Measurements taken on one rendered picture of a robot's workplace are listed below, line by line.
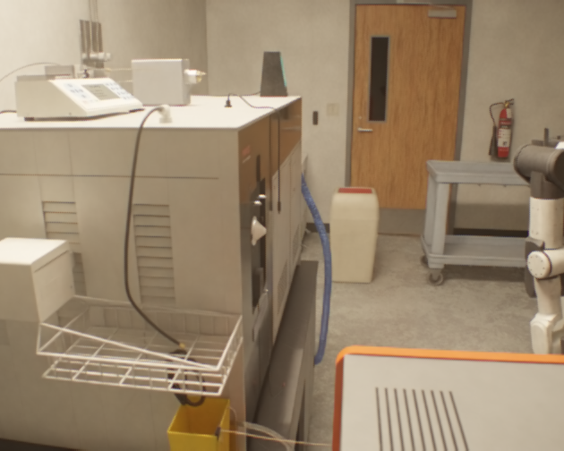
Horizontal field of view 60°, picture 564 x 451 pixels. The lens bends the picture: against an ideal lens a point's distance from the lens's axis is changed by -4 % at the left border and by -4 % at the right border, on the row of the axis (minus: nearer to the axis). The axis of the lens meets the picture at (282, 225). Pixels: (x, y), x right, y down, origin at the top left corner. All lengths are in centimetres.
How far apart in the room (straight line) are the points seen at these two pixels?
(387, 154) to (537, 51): 160
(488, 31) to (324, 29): 144
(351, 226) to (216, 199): 287
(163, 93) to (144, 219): 57
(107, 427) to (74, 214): 47
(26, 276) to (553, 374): 80
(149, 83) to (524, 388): 115
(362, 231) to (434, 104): 166
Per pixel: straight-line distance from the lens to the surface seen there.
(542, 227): 155
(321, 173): 491
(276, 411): 131
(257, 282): 110
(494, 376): 77
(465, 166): 422
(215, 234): 90
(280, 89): 191
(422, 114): 489
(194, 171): 88
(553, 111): 517
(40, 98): 112
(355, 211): 368
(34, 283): 88
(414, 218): 506
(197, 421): 107
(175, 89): 143
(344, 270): 385
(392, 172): 493
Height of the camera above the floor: 153
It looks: 17 degrees down
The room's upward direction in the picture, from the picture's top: straight up
